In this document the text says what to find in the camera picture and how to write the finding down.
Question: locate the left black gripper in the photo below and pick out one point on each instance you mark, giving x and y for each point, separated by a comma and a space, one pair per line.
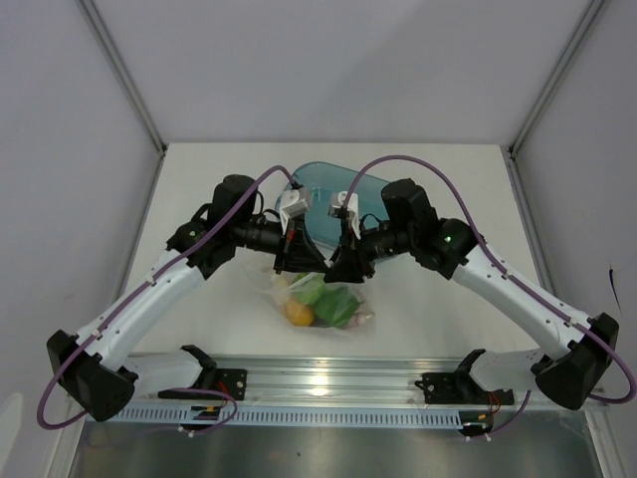
298, 253

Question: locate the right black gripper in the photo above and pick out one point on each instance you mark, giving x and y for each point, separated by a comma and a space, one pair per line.
351, 266

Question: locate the green custard apple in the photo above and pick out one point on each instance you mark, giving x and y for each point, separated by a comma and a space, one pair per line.
307, 288

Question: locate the white egg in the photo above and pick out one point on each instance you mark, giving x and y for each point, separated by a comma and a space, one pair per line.
281, 290

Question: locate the green bell pepper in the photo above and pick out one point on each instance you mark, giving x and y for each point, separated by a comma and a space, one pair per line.
335, 307

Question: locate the clear zip top bag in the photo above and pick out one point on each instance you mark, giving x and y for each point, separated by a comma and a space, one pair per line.
260, 274

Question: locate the purple eggplant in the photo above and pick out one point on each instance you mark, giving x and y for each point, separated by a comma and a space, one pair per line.
362, 315

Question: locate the orange mango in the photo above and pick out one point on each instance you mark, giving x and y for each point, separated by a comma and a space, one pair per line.
299, 315

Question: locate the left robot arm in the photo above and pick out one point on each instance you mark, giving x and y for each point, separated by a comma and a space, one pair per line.
95, 365

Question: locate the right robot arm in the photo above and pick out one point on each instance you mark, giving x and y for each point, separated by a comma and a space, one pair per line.
573, 350

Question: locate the teal plastic bin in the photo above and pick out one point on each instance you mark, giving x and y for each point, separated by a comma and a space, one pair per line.
323, 179

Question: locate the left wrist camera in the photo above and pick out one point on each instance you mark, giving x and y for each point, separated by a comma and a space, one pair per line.
293, 203

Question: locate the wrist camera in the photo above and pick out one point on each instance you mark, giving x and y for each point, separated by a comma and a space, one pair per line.
344, 206
293, 203

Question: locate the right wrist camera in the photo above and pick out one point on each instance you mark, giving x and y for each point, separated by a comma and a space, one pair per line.
344, 206

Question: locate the aluminium mounting rail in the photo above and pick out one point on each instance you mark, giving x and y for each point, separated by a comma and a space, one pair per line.
335, 382

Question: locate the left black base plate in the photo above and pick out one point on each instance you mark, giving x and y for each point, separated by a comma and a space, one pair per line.
231, 381

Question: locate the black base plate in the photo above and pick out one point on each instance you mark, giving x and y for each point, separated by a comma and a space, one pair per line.
231, 381
458, 388

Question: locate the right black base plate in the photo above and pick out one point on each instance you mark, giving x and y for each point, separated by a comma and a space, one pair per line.
458, 388

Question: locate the white slotted cable duct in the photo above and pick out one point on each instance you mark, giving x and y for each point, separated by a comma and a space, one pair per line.
411, 417

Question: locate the left aluminium frame post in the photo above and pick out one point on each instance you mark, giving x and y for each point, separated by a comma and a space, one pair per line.
117, 64

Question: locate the aluminium frame post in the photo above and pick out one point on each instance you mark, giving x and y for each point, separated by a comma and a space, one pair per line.
117, 64
558, 73

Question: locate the right aluminium frame post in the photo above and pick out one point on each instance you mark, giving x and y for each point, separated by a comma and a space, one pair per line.
558, 73

